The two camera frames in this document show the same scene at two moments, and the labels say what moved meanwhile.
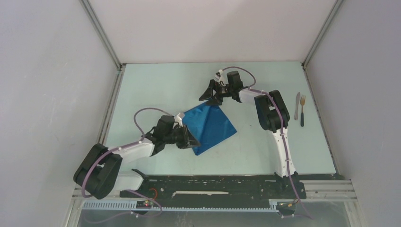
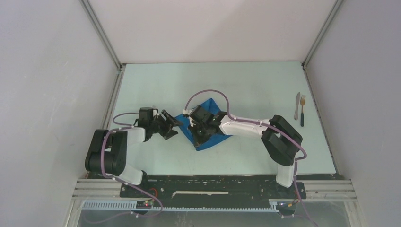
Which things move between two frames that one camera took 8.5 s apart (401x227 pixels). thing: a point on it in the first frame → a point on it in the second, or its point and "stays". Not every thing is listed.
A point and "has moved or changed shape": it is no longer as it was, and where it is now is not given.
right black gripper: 207,95 → 197,139
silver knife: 296,108 stays
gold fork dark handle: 302,100 stays
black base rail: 213,189 stays
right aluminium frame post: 336,6 stays
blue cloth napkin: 209,124 has moved or changed shape
